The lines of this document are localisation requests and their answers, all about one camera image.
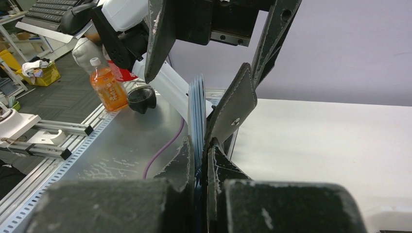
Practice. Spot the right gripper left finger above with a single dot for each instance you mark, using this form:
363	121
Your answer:
179	179

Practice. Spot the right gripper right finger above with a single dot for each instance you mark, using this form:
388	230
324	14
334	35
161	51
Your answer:
219	170

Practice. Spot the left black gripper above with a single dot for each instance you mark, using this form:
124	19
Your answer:
225	21

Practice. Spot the black leather card holder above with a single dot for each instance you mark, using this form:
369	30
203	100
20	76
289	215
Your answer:
236	104

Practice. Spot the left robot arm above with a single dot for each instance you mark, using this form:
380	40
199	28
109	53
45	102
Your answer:
139	35

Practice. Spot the orange label plastic bottle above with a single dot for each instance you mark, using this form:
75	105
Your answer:
111	93

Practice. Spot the black keyboard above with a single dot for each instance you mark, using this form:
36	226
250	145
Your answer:
51	10

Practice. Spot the yellow basket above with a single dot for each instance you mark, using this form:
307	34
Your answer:
41	76

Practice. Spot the white slotted cable duct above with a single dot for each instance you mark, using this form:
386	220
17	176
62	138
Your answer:
17	205

